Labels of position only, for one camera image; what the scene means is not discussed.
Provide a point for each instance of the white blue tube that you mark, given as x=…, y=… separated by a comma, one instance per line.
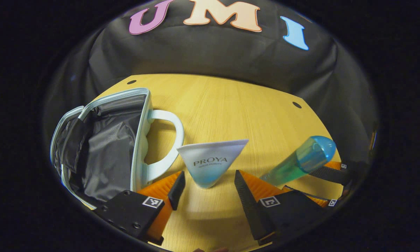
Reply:
x=210, y=164

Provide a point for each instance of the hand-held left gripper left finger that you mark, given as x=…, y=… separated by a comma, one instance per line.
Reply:
x=176, y=192

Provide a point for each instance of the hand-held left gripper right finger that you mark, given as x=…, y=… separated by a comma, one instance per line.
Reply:
x=248, y=206

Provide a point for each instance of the white suitcase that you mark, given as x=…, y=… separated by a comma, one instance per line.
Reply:
x=105, y=150

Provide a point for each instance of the blue green clear bottle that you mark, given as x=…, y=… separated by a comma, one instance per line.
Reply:
x=301, y=161

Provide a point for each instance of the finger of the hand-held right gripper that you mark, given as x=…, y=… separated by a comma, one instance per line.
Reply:
x=318, y=199
x=330, y=174

